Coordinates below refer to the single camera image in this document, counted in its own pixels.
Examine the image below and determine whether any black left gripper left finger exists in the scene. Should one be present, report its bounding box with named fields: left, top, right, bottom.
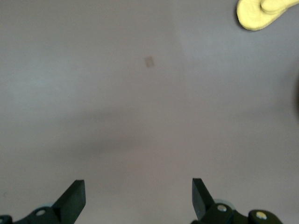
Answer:
left=13, top=179, right=86, bottom=224

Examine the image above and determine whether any yellow quilted oven mitt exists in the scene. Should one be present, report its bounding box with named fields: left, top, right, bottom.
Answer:
left=260, top=0, right=298, bottom=14
left=236, top=0, right=282, bottom=31

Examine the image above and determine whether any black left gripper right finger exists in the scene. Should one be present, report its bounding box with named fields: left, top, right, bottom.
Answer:
left=191, top=178, right=236, bottom=224

